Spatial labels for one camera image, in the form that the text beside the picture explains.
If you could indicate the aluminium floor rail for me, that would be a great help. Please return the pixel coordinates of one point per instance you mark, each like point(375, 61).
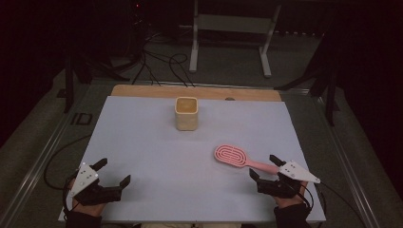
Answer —
point(38, 164)
point(348, 164)

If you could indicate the beige square cup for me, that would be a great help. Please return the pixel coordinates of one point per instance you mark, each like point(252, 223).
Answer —
point(187, 122)

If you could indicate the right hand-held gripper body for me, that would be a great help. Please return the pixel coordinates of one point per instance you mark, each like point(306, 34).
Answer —
point(275, 188)

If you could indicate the white metal stand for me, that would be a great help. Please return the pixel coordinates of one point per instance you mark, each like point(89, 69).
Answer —
point(234, 23)

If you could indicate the pink hairbrush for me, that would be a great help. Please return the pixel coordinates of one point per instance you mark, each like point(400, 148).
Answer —
point(229, 155)

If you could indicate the wooden table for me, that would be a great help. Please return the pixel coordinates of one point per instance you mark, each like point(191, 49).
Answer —
point(142, 91)

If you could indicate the person's right hand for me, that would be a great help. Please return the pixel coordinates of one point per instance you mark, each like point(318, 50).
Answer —
point(290, 202)

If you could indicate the black metal stand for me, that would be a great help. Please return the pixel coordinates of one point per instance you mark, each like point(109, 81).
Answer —
point(331, 104)
point(69, 91)

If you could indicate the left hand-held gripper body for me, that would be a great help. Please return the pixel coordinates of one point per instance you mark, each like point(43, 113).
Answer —
point(85, 177)

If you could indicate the person's left hand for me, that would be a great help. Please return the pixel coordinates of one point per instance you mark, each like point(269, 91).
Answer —
point(90, 209)

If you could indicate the white table cover sheet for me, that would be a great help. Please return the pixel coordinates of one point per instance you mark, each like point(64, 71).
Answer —
point(158, 152)

